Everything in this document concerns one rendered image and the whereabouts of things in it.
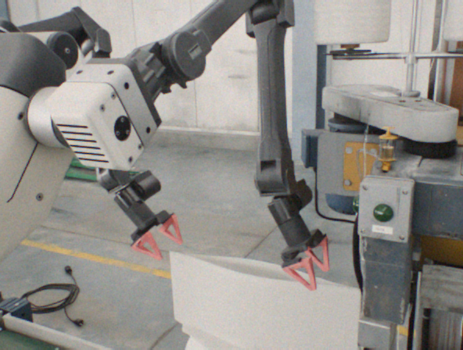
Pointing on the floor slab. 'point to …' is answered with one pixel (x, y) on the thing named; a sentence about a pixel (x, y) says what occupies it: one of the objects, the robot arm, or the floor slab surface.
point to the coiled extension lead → (59, 301)
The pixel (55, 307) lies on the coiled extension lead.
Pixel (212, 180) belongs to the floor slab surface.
